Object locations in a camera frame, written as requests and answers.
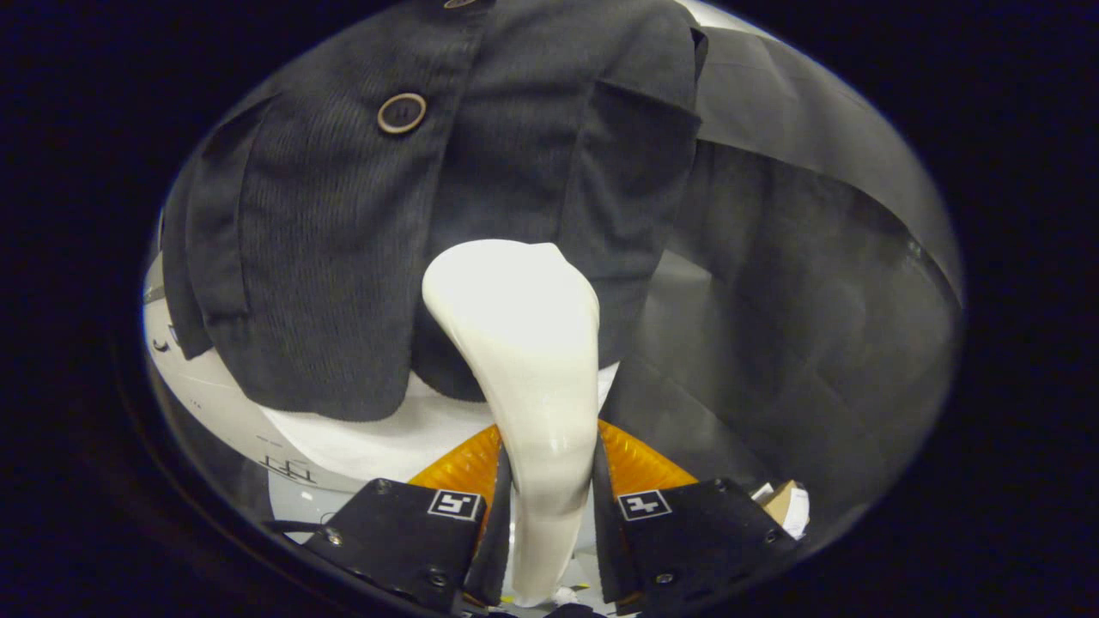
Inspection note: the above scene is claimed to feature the white cabinet with grey top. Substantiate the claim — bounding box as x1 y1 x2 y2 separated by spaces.
144 253 288 460

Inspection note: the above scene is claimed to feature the white dress form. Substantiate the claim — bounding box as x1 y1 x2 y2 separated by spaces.
258 360 621 483

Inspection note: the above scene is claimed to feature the small cardboard box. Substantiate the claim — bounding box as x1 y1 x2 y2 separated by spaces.
751 481 811 540

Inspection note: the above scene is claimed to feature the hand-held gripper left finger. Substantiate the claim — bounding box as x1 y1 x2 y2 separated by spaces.
307 427 514 615

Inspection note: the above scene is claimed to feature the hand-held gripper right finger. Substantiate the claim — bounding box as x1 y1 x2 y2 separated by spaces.
594 421 799 615

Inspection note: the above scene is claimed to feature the black button jacket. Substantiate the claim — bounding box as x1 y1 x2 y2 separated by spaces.
161 0 709 423

